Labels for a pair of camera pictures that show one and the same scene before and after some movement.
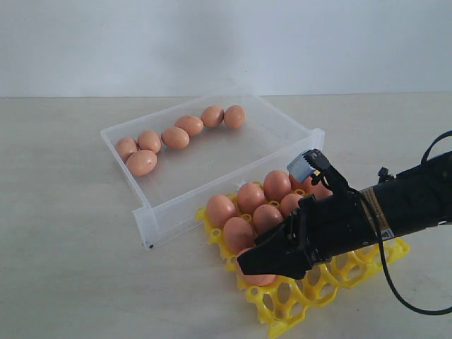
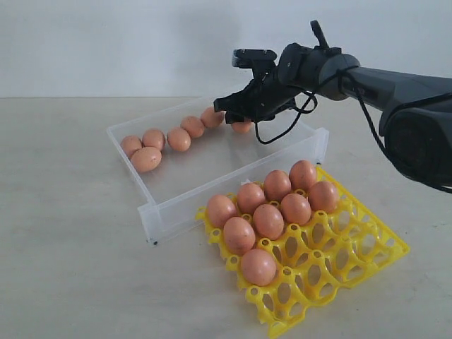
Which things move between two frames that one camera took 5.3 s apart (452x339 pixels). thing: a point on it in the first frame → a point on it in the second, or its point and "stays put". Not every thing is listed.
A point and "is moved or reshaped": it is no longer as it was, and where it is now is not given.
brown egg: [289, 203] stays put
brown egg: [175, 138] is moved or reshaped
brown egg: [249, 196] stays put
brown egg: [238, 234] stays put
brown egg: [265, 217] stays put
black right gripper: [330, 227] → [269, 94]
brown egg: [219, 208] stays put
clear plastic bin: [172, 161] stays put
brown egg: [234, 116] is moved or reshaped
